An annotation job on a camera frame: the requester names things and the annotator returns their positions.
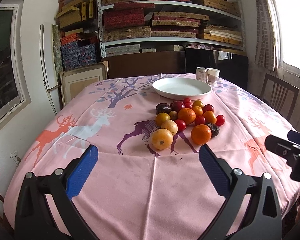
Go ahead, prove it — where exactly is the red cherry tomato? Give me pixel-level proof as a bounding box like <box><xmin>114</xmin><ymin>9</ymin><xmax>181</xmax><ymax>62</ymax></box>
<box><xmin>174</xmin><ymin>119</ymin><xmax>186</xmax><ymax>133</ymax></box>

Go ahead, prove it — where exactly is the dark red plum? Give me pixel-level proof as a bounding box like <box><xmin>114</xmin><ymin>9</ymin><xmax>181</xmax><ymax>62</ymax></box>
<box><xmin>170</xmin><ymin>100</ymin><xmax>185</xmax><ymax>113</ymax></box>

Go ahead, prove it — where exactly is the pale yellow round fruit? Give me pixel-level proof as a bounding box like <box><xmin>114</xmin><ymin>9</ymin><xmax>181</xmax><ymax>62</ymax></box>
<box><xmin>161</xmin><ymin>120</ymin><xmax>178</xmax><ymax>136</ymax></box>

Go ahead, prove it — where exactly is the yellow orange fruit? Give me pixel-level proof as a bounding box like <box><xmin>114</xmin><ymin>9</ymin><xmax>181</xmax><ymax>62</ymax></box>
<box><xmin>151</xmin><ymin>128</ymin><xmax>173</xmax><ymax>150</ymax></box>

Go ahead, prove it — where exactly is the yellow tomato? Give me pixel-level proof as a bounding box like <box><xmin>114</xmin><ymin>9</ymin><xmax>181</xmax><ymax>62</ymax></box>
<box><xmin>155</xmin><ymin>113</ymin><xmax>171</xmax><ymax>127</ymax></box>

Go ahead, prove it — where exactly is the dark purple mangosteen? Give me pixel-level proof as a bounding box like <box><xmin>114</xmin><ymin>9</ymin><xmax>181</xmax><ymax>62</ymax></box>
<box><xmin>156</xmin><ymin>103</ymin><xmax>172</xmax><ymax>115</ymax></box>

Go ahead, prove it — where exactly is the wooden chair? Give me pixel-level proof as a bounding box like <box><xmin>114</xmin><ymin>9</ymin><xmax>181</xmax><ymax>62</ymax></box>
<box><xmin>260</xmin><ymin>74</ymin><xmax>299</xmax><ymax>121</ymax></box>

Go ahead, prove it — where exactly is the checked curtain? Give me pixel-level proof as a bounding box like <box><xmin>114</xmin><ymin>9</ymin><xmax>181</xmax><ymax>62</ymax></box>
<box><xmin>255</xmin><ymin>0</ymin><xmax>279</xmax><ymax>74</ymax></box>

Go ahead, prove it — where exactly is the white paper cup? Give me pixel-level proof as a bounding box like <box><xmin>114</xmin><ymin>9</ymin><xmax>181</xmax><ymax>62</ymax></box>
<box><xmin>207</xmin><ymin>68</ymin><xmax>220</xmax><ymax>86</ymax></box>

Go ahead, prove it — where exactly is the pink deer tablecloth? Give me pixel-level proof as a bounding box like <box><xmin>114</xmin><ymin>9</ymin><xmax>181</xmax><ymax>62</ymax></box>
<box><xmin>4</xmin><ymin>74</ymin><xmax>300</xmax><ymax>239</ymax></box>

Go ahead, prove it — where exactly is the pink drink can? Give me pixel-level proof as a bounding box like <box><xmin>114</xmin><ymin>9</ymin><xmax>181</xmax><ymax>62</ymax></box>
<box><xmin>196</xmin><ymin>67</ymin><xmax>207</xmax><ymax>83</ymax></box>

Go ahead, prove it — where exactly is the white plate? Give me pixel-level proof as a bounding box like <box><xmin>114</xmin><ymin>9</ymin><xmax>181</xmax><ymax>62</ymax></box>
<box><xmin>152</xmin><ymin>77</ymin><xmax>212</xmax><ymax>100</ymax></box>

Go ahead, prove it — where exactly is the framed picture board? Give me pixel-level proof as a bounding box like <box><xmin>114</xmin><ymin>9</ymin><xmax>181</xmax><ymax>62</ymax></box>
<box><xmin>60</xmin><ymin>61</ymin><xmax>109</xmax><ymax>107</ymax></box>

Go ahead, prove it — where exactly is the metal storage shelf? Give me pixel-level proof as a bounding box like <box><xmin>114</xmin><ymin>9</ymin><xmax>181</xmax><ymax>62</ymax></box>
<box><xmin>97</xmin><ymin>0</ymin><xmax>245</xmax><ymax>58</ymax></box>

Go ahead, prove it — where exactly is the window with white frame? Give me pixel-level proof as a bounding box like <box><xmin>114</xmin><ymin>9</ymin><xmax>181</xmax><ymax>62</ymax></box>
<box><xmin>0</xmin><ymin>0</ymin><xmax>31</xmax><ymax>130</ymax></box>

